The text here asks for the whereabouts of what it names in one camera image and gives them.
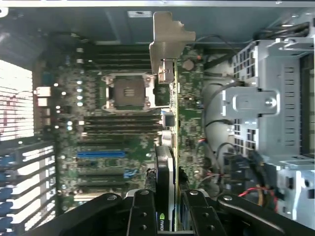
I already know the green RAM stick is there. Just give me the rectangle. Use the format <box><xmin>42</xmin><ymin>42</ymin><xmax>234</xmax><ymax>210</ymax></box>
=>
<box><xmin>82</xmin><ymin>127</ymin><xmax>162</xmax><ymax>136</ymax></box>

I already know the CPU socket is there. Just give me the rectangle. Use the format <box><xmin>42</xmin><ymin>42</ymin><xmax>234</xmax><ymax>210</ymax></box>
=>
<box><xmin>101</xmin><ymin>72</ymin><xmax>157</xmax><ymax>111</ymax></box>

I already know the white expansion slot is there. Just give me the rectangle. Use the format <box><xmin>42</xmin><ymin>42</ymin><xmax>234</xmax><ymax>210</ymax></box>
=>
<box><xmin>73</xmin><ymin>192</ymin><xmax>107</xmax><ymax>202</ymax></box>

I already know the black open PC case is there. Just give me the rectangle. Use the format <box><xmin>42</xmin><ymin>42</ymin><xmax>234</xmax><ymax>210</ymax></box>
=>
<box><xmin>0</xmin><ymin>0</ymin><xmax>315</xmax><ymax>236</ymax></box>

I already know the black long expansion slot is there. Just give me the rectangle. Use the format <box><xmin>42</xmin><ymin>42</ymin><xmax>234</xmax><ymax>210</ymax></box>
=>
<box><xmin>77</xmin><ymin>172</ymin><xmax>124</xmax><ymax>178</ymax></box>
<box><xmin>77</xmin><ymin>140</ymin><xmax>124</xmax><ymax>147</ymax></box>
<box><xmin>77</xmin><ymin>182</ymin><xmax>124</xmax><ymax>190</ymax></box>

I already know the green motherboard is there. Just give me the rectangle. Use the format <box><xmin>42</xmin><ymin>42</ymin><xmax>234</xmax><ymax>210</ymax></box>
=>
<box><xmin>33</xmin><ymin>42</ymin><xmax>206</xmax><ymax>215</ymax></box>

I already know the white case sticker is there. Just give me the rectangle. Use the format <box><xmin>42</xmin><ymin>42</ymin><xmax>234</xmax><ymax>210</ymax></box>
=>
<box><xmin>127</xmin><ymin>10</ymin><xmax>153</xmax><ymax>18</ymax></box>

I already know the silver metal disk bay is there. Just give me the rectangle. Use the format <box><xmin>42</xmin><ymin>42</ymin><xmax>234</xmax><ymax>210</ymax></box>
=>
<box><xmin>220</xmin><ymin>38</ymin><xmax>315</xmax><ymax>222</ymax></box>

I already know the red wire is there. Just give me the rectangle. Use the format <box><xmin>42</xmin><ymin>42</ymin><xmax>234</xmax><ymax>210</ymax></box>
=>
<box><xmin>238</xmin><ymin>186</ymin><xmax>279</xmax><ymax>212</ymax></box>

